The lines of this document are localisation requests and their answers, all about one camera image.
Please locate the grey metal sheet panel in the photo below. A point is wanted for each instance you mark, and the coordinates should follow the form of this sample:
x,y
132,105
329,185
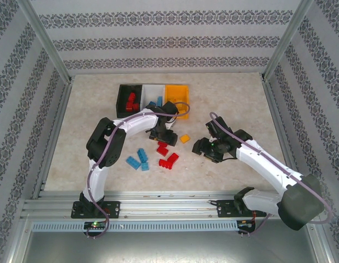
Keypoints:
x,y
169,249

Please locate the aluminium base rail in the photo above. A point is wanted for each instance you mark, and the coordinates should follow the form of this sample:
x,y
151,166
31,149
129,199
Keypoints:
x,y
169,208

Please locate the small yellow lego brick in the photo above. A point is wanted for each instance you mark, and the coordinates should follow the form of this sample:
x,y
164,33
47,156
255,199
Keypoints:
x,y
185,138

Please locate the white plastic bin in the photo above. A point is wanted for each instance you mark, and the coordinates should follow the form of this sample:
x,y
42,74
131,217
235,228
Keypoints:
x,y
153,91

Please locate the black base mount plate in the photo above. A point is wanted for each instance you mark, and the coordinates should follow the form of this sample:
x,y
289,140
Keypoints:
x,y
112,209
224,209

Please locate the right aluminium upright post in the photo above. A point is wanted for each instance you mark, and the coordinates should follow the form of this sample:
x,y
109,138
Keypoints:
x,y
287,35

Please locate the aluminium upright post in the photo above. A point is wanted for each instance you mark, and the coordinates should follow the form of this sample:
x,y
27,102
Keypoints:
x,y
287,35
43,35

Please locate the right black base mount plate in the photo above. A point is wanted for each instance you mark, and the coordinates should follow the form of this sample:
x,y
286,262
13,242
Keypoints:
x,y
224,209

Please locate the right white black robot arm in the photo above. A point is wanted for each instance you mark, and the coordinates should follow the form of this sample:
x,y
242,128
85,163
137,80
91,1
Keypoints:
x,y
262,164

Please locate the aluminium side rail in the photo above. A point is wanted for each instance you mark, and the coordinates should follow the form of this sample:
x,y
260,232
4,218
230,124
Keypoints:
x,y
284,137
53,137

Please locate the blue lego brick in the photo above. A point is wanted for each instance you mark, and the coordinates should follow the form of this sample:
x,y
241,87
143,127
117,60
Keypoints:
x,y
151,103
142,154
133,162
145,166
159,100

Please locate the right controller board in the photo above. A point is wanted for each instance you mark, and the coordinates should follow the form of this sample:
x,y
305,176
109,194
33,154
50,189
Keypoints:
x,y
245,224

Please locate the left controller board green light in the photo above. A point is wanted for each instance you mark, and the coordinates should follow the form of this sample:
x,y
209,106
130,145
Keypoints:
x,y
94,225

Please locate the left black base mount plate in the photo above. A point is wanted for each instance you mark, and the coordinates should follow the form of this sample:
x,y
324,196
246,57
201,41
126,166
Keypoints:
x,y
112,209

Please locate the black plastic bin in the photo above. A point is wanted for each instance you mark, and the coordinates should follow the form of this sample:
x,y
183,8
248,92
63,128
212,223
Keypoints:
x,y
123,96

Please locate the left aluminium upright post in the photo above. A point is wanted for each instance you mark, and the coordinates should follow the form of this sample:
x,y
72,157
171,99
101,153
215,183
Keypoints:
x,y
43,35

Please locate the red comb-shaped lego piece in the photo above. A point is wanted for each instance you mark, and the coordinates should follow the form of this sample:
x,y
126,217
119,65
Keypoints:
x,y
165,163

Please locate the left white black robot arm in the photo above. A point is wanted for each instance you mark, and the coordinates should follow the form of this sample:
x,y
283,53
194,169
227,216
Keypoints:
x,y
136,123

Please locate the left aluminium side rail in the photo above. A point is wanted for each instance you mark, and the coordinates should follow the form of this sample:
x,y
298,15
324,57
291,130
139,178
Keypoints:
x,y
53,137

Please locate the right aluminium side rail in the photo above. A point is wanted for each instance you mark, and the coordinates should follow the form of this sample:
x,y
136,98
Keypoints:
x,y
284,137

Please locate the yellow plastic bin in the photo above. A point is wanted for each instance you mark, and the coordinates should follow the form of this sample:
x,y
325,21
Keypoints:
x,y
176,93

